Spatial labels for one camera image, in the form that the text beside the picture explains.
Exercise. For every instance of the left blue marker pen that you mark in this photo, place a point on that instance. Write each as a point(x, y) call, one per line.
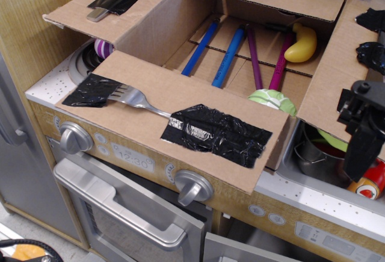
point(200, 48)

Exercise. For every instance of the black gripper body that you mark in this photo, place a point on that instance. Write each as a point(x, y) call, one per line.
point(364, 103)

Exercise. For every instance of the silver handle under black tape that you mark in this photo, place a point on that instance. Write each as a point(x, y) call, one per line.
point(97, 14)

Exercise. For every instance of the green toy plate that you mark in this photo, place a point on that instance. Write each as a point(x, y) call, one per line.
point(334, 142)

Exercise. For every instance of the left silver stove knob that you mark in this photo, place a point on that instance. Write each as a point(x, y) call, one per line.
point(74, 138)

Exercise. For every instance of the toy ketchup bottle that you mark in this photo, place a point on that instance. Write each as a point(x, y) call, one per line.
point(371, 184)

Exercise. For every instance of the right blue marker pen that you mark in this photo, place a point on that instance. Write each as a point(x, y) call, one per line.
point(228, 57)

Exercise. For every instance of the purple striped toy ball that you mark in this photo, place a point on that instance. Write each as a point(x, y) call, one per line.
point(103, 49)

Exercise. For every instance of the silver stove knob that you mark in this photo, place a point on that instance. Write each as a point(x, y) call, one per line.
point(74, 138)
point(192, 187)

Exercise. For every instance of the blue marker pen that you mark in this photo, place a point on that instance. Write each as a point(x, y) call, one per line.
point(228, 57)
point(200, 48)

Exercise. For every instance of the silver oven door with handle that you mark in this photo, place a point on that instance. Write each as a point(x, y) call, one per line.
point(124, 221)

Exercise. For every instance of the purple marker pen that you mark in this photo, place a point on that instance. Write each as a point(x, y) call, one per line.
point(254, 58)

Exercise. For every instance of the grey toy fridge door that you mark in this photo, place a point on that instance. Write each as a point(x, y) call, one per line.
point(27, 183)

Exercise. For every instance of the green toy cabbage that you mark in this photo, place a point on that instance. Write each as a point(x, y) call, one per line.
point(274, 99)

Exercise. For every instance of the small steel toy pot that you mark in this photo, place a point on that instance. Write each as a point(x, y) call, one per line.
point(317, 158)

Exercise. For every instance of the silver fork taped on flap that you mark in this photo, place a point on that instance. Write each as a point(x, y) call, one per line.
point(133, 97)

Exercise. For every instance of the yellow toy banana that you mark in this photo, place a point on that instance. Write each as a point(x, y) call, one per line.
point(304, 46)

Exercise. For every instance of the silver dishwasher door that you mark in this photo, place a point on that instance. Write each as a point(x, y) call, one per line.
point(259, 248)

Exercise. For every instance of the right silver stove knob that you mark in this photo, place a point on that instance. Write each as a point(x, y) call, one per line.
point(192, 187)

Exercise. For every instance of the magenta marker pen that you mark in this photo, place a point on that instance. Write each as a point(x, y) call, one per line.
point(281, 63)

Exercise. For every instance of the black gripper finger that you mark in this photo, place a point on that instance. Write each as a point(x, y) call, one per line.
point(367, 140)

